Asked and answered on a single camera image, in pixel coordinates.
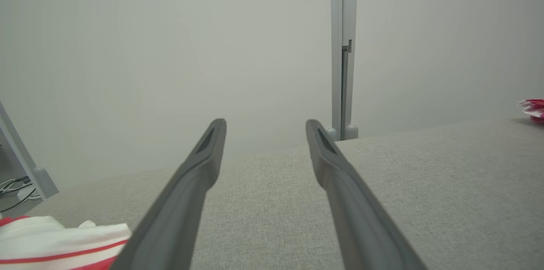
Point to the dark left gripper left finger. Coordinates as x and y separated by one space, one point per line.
178 210

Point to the grey wheeled frame leg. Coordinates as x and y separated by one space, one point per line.
25 159

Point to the red white shorts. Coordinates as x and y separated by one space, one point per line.
533 110

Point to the red white basketball jersey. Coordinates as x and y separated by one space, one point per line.
51 240

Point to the grey partition post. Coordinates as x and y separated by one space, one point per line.
343 15

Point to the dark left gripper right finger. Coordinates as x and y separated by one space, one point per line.
352 210

